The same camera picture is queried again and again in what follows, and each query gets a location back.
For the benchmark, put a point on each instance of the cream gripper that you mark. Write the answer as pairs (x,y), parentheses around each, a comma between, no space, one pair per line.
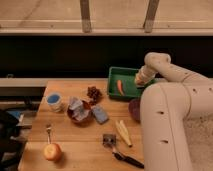
(144,76)

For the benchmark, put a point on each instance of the green plastic tray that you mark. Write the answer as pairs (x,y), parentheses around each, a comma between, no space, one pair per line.
(129,88)

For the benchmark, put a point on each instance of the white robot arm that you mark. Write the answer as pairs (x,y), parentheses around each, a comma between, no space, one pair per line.
(171,94)

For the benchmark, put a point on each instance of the orange carrot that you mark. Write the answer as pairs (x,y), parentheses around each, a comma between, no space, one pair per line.
(119,87)

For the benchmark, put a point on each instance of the purple bowl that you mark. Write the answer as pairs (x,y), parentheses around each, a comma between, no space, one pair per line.
(134,109)

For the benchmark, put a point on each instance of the dark red grapes bunch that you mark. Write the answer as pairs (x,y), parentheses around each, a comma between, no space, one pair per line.
(94,94)

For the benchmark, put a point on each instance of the yellow banana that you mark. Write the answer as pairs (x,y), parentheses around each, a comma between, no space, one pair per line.
(122,130)

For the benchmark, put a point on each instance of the blue sponge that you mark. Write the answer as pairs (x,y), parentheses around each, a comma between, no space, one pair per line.
(100,115)

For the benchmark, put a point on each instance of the brown bowl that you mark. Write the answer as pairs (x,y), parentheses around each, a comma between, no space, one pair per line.
(85,121)

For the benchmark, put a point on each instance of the crumpled white blue cloth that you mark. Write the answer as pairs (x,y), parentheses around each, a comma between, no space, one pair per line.
(77,108)

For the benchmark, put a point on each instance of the white cup blue inside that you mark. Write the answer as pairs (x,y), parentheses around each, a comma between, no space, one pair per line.
(54,102)

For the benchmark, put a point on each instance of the red yellow apple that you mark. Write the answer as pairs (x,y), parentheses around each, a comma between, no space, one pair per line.
(52,152)

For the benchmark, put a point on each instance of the black chair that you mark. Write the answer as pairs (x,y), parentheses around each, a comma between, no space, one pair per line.
(7,144)

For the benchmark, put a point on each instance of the black handled spatula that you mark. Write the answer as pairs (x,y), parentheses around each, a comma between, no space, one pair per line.
(109,141)

